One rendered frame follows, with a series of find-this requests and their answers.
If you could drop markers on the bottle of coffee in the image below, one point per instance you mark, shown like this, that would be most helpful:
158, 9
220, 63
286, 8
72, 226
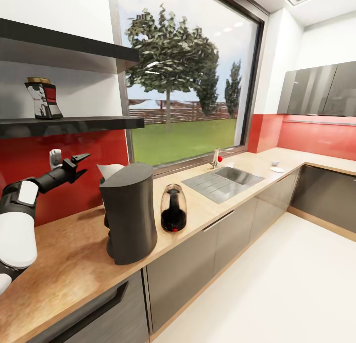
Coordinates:
44, 96

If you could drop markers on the drop in sink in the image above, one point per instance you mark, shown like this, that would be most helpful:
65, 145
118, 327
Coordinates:
222, 183

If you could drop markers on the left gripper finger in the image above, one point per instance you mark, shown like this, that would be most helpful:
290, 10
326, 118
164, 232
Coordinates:
79, 173
77, 158

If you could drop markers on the paper coffee filter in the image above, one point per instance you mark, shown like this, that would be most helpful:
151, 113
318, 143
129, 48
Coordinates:
108, 170

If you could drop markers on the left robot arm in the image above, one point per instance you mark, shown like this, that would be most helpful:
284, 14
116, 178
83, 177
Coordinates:
17, 215

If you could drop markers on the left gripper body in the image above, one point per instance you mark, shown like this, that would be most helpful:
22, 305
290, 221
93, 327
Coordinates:
65, 173

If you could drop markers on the dishwasher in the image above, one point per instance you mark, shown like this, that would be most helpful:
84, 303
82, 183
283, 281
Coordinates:
116, 316

